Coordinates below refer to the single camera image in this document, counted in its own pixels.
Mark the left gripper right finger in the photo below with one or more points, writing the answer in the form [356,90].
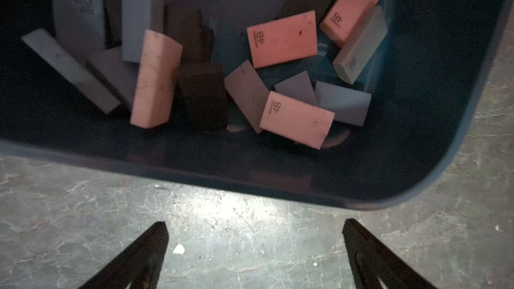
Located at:
[374,265]

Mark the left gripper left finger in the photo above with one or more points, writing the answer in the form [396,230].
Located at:
[137,266]

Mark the cream white eraser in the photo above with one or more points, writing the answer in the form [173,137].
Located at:
[296,120]

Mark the blue eraser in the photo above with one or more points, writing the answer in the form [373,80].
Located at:
[137,17]
[350,106]
[119,76]
[41,42]
[298,87]
[80,26]

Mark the grey eraser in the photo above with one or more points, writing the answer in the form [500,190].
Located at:
[249,92]
[362,44]

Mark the pink eraser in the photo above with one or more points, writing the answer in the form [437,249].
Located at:
[342,18]
[284,40]

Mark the teal plastic storage box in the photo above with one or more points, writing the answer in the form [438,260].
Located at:
[425,79]

